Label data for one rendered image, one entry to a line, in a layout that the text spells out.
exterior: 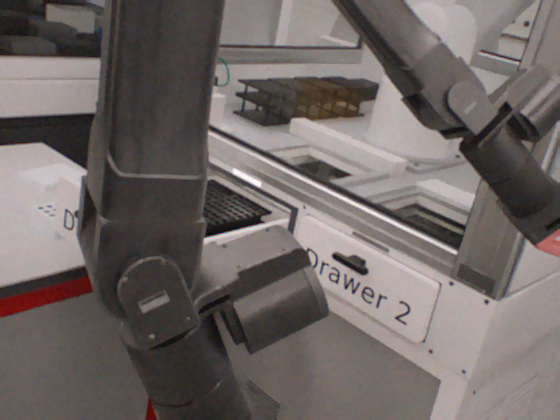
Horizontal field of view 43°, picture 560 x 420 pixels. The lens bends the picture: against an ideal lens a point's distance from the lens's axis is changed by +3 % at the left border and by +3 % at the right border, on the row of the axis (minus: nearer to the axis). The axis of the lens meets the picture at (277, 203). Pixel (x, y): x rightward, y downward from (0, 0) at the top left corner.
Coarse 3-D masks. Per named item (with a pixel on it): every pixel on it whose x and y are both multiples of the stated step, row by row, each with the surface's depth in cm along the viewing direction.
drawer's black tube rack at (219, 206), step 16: (208, 192) 139; (224, 192) 141; (208, 208) 131; (224, 208) 134; (240, 208) 134; (256, 208) 136; (208, 224) 125; (224, 224) 127; (240, 224) 135; (256, 224) 136
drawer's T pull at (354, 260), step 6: (336, 252) 121; (336, 258) 120; (342, 258) 120; (348, 258) 120; (354, 258) 120; (360, 258) 121; (348, 264) 119; (354, 264) 118; (360, 264) 119; (354, 270) 118; (360, 270) 117; (366, 270) 117
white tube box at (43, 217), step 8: (32, 208) 142; (40, 208) 143; (48, 208) 143; (56, 208) 143; (32, 216) 142; (40, 216) 140; (48, 216) 139; (32, 224) 142; (40, 224) 141; (48, 224) 139; (48, 232) 140; (56, 232) 138
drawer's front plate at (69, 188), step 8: (64, 176) 125; (64, 184) 125; (72, 184) 123; (80, 184) 123; (64, 192) 125; (72, 192) 124; (64, 200) 126; (72, 200) 124; (64, 208) 126; (72, 208) 124; (56, 216) 129; (64, 216) 127; (56, 224) 129; (64, 232) 127; (72, 232) 126; (72, 240) 126
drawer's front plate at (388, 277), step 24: (312, 240) 128; (336, 240) 125; (312, 264) 129; (336, 264) 125; (384, 264) 118; (336, 288) 126; (360, 288) 122; (384, 288) 119; (408, 288) 116; (432, 288) 113; (384, 312) 120; (408, 336) 117
